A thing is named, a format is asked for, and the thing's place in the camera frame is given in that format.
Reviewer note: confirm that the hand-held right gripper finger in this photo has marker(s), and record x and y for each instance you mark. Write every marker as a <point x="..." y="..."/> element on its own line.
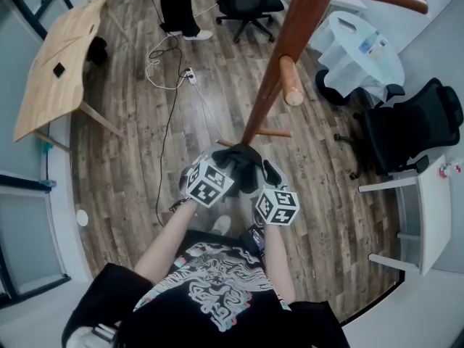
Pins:
<point x="280" y="180"/>

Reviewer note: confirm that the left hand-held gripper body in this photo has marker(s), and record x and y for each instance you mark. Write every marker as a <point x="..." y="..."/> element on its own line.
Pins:
<point x="210" y="185"/>

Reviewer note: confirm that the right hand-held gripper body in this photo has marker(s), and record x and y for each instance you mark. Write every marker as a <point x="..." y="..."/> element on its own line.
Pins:
<point x="277" y="207"/>

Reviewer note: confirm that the black clothes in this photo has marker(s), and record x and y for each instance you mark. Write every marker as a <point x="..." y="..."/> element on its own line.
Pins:
<point x="243" y="169"/>

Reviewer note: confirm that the wooden coat stand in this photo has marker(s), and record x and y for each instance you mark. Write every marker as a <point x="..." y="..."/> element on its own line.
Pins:
<point x="286" y="49"/>

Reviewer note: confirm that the person's left forearm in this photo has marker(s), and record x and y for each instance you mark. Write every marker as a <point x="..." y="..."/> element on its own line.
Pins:
<point x="166" y="241"/>

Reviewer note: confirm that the person's right forearm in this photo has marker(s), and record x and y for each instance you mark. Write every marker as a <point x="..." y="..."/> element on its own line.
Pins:
<point x="279" y="267"/>

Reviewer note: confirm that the black waist device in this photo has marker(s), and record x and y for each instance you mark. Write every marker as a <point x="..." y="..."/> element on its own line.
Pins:
<point x="253" y="239"/>

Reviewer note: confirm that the person's white shoe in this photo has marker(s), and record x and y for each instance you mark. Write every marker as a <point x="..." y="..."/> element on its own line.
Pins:
<point x="222" y="225"/>

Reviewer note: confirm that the white power strip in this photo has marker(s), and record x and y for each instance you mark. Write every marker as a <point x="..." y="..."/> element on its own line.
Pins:
<point x="190" y="75"/>

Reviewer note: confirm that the person's black printed t-shirt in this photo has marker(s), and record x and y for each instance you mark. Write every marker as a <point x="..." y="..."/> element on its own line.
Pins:
<point x="217" y="303"/>

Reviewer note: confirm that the white round floor disc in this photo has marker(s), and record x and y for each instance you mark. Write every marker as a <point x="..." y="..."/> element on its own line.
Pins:
<point x="82" y="218"/>

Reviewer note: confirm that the black mesh office chair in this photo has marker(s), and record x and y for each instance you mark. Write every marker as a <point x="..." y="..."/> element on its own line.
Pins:
<point x="409" y="132"/>

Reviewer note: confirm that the round table with white cloth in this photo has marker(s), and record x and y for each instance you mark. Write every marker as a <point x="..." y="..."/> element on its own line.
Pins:
<point x="359" y="60"/>

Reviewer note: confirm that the black bag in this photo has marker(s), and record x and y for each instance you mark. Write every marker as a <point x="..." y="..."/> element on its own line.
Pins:
<point x="98" y="51"/>

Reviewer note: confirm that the white desk with red bottles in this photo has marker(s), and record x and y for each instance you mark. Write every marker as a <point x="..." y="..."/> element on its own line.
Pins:
<point x="431" y="212"/>

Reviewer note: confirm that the black swivel office chair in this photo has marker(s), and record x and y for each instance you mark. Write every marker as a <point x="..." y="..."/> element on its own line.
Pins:
<point x="246" y="2"/>

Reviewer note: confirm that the blue label water bottle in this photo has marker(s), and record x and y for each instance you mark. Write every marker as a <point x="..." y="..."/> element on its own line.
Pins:
<point x="368" y="42"/>

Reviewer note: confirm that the small clear bottle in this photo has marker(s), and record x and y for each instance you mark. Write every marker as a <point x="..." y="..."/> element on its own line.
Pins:
<point x="378" y="48"/>

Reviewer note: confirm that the small black phone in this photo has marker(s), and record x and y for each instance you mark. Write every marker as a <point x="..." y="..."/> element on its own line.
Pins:
<point x="59" y="70"/>

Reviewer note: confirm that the light wooden table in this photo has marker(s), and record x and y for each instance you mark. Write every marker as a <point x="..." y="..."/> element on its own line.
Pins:
<point x="54" y="71"/>

